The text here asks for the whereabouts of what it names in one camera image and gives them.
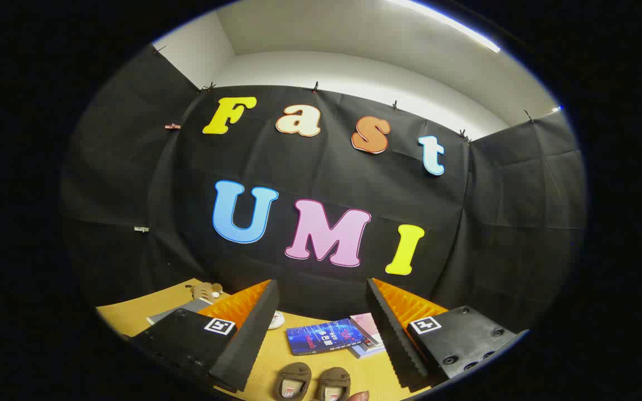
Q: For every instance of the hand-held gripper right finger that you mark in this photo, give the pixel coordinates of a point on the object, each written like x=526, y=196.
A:
x=390, y=340

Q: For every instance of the blue book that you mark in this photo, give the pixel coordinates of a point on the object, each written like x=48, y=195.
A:
x=321, y=337

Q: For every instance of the fabric storage box with lid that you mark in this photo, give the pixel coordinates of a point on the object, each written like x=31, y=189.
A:
x=181, y=311

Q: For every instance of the brown fuzzy shoe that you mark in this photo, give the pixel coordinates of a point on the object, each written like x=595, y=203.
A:
x=293, y=381
x=333, y=385

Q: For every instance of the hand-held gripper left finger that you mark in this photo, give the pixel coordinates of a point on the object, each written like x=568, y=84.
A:
x=251, y=340

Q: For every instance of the brown plush toy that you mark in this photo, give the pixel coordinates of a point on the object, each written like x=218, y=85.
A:
x=207, y=291

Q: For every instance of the pink book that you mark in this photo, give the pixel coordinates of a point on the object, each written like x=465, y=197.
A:
x=366, y=327

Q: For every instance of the grey book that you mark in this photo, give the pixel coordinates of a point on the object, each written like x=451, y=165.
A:
x=368, y=351

